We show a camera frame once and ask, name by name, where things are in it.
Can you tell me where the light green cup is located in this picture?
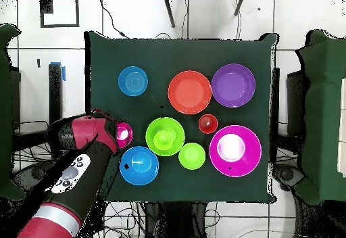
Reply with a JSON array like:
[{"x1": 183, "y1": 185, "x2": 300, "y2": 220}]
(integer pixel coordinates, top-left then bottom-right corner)
[{"x1": 153, "y1": 130, "x2": 174, "y2": 151}]

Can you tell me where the small crimson bowl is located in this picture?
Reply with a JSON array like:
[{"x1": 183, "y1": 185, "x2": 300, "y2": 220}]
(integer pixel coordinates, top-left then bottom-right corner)
[{"x1": 115, "y1": 122, "x2": 134, "y2": 149}]

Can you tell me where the small blue bowl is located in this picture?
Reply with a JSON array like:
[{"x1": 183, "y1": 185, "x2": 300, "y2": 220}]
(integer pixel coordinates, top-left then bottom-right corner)
[{"x1": 118, "y1": 66, "x2": 149, "y2": 97}]

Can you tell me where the white box stack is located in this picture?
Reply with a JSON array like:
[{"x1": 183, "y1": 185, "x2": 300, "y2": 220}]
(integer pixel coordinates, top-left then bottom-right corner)
[{"x1": 337, "y1": 77, "x2": 346, "y2": 179}]

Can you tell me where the medium green bowl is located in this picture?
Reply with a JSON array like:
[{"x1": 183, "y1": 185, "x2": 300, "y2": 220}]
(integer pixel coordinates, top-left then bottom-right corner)
[{"x1": 145, "y1": 116, "x2": 186, "y2": 157}]

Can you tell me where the wide orange bowl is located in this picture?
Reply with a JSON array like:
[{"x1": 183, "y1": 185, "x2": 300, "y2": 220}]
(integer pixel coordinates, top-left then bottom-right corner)
[{"x1": 168, "y1": 70, "x2": 212, "y2": 115}]

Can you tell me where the orange cup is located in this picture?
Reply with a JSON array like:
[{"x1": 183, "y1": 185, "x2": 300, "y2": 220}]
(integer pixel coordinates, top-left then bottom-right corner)
[{"x1": 198, "y1": 114, "x2": 219, "y2": 135}]

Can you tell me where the small green bowl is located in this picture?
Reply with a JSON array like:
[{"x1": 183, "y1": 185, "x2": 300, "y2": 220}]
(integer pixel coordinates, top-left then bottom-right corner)
[{"x1": 178, "y1": 142, "x2": 207, "y2": 171}]

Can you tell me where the large blue bowl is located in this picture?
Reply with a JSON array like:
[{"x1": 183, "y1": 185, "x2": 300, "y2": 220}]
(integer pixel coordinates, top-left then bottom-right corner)
[{"x1": 119, "y1": 145, "x2": 159, "y2": 187}]

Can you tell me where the wide purple bowl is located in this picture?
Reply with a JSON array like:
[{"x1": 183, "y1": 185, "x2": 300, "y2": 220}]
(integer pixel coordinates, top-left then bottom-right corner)
[{"x1": 211, "y1": 63, "x2": 257, "y2": 108}]

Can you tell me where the large pink bowl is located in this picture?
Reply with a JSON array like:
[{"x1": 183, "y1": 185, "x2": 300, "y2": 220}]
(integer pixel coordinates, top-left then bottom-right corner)
[{"x1": 209, "y1": 124, "x2": 262, "y2": 179}]

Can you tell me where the dark green tablecloth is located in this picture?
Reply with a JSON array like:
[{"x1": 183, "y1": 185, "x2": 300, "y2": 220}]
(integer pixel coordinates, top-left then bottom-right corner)
[{"x1": 84, "y1": 30, "x2": 278, "y2": 204}]

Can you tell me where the green cloth side table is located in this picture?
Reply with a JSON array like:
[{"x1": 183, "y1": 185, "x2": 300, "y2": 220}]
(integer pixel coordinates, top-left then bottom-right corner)
[
  {"x1": 0, "y1": 23, "x2": 26, "y2": 201},
  {"x1": 294, "y1": 29, "x2": 346, "y2": 206}
]

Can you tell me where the black floor cable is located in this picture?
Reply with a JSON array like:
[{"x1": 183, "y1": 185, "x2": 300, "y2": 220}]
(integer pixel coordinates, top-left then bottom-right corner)
[{"x1": 97, "y1": 0, "x2": 130, "y2": 39}]

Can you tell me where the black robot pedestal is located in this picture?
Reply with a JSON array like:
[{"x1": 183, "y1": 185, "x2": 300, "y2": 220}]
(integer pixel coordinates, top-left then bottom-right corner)
[{"x1": 143, "y1": 201, "x2": 209, "y2": 238}]

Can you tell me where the black camera tripod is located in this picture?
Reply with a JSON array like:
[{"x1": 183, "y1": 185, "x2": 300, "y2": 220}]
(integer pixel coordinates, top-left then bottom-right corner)
[{"x1": 164, "y1": 0, "x2": 246, "y2": 28}]

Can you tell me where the black post with blue tape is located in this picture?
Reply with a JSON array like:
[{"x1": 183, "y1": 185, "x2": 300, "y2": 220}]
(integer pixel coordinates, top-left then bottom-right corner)
[{"x1": 48, "y1": 62, "x2": 66, "y2": 122}]

